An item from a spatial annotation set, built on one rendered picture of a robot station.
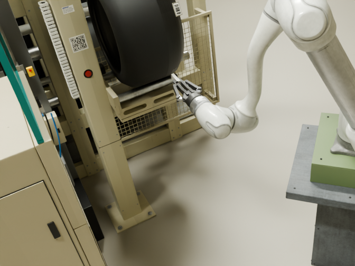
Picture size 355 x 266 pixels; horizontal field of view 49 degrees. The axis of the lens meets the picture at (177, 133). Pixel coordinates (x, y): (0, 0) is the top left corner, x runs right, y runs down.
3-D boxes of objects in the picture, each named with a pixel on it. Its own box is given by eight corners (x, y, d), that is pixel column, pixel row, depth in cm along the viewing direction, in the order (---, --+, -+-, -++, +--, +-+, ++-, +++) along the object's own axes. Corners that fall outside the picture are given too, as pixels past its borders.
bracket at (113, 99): (117, 114, 197) (112, 98, 191) (94, 83, 226) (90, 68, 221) (123, 112, 198) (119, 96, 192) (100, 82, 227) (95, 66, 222)
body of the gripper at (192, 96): (206, 93, 166) (195, 82, 173) (188, 100, 164) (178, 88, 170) (206, 106, 172) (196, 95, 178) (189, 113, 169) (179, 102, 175)
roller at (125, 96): (115, 96, 196) (113, 95, 200) (118, 104, 197) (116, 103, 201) (177, 73, 206) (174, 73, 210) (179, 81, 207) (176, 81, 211)
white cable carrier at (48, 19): (73, 99, 195) (39, 5, 167) (71, 95, 199) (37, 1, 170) (82, 96, 196) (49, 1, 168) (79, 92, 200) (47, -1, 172)
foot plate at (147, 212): (118, 234, 245) (117, 231, 244) (104, 207, 265) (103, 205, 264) (156, 215, 253) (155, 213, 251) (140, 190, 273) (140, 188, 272)
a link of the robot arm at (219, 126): (189, 121, 163) (213, 122, 171) (208, 144, 153) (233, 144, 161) (199, 99, 158) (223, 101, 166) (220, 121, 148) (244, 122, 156)
